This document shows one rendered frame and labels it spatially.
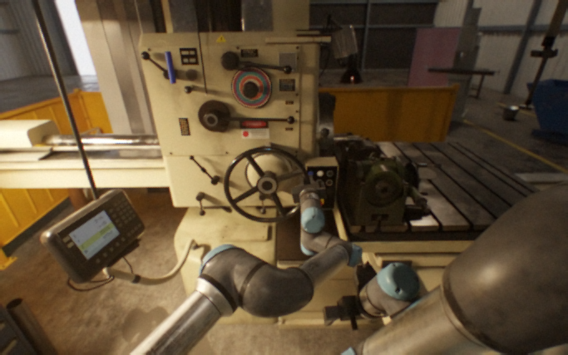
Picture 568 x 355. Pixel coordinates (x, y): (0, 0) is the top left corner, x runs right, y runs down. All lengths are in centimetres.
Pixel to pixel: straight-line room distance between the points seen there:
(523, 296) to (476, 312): 4
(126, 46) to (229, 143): 105
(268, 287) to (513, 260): 46
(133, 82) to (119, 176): 63
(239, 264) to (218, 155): 84
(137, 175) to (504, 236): 188
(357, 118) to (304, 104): 267
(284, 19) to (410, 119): 268
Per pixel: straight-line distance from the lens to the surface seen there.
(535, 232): 31
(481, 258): 32
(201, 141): 143
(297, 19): 195
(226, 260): 70
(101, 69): 229
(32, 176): 237
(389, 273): 65
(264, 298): 65
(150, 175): 195
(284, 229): 208
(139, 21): 214
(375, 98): 396
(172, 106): 142
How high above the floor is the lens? 190
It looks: 27 degrees down
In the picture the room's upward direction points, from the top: 1 degrees counter-clockwise
